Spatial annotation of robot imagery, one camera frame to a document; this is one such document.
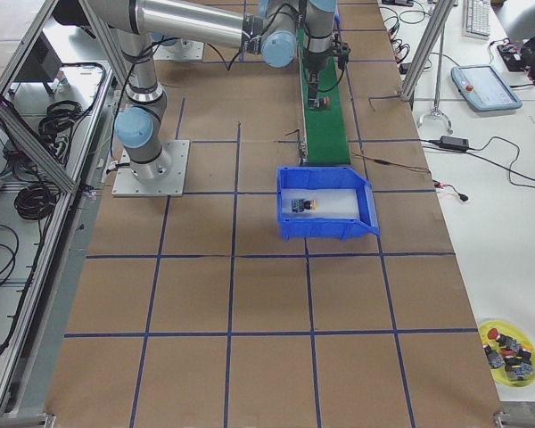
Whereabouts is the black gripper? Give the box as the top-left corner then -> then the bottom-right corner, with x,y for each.
303,53 -> 325,103

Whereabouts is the red push button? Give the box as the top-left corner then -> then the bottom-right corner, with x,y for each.
308,97 -> 330,111

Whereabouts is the yellow push button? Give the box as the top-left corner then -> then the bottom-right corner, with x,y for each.
291,199 -> 317,214

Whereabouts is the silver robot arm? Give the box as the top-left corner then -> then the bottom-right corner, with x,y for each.
88,1 -> 341,182

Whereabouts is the yellow plate of buttons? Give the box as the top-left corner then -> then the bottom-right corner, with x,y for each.
478,320 -> 535,388

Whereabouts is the green conveyor belt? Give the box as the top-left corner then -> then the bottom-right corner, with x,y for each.
299,12 -> 350,166

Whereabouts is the blue destination bin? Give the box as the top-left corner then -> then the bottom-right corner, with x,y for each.
276,167 -> 380,241

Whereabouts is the white foam pad destination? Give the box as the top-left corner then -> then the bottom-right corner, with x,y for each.
279,188 -> 359,219

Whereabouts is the black power adapter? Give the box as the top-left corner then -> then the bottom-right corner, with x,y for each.
439,136 -> 470,152

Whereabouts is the white keyboard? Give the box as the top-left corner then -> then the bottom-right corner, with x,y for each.
462,0 -> 491,40

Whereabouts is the teach pendant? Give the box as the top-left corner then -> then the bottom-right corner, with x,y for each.
450,64 -> 523,112

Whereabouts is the red black wire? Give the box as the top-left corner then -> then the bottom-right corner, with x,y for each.
350,152 -> 469,204

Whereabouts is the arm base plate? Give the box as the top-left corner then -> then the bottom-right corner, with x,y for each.
112,140 -> 190,197

